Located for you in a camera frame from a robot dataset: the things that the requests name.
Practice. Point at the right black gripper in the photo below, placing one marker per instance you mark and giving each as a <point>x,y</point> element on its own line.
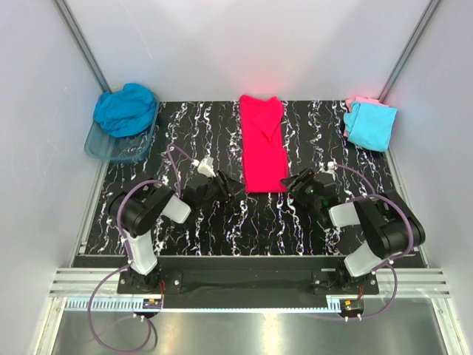
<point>306,177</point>

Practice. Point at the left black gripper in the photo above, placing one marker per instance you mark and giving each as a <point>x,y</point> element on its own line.
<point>228,188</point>

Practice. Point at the red t shirt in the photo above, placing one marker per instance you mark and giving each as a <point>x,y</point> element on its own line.
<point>264,157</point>

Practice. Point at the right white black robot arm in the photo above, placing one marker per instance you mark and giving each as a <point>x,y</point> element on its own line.
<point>390,228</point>

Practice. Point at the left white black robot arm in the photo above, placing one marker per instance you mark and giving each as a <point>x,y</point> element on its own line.
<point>136,211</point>

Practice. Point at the folded light blue t shirt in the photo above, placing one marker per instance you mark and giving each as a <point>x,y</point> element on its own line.
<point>369,126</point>

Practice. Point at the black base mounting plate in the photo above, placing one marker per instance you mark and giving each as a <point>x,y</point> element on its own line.
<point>247,282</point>

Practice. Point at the blue crumpled t shirt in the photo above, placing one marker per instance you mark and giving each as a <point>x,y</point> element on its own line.
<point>127,112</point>

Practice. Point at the clear teal plastic bin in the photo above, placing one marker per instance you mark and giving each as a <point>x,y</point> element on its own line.
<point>128,150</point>

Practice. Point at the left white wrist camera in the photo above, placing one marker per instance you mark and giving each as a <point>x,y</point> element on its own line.
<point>205,167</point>

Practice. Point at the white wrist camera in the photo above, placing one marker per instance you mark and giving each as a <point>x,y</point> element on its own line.
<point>205,167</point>
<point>329,169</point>

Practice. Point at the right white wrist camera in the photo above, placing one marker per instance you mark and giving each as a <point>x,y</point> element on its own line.
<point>329,169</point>

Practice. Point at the left aluminium corner post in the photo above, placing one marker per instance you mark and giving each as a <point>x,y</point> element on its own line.
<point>78,37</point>

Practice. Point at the aluminium corner post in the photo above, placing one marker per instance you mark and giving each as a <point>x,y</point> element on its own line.
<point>414,40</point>
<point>78,37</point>

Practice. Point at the white slotted cable duct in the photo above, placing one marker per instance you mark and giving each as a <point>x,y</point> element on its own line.
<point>125,304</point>

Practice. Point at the right aluminium corner post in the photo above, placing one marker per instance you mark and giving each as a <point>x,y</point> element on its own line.
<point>414,40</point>

